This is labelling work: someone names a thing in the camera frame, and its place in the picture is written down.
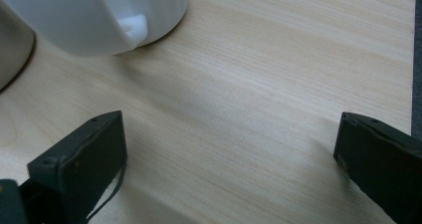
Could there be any stainless steel cup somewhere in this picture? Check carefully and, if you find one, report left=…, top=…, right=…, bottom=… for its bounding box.
left=0, top=0, right=36, bottom=92

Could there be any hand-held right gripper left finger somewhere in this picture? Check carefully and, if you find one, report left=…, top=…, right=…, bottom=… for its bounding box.
left=19, top=110, right=128, bottom=224

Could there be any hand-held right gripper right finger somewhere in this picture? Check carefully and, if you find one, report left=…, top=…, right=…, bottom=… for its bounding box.
left=333, top=112, right=422, bottom=224

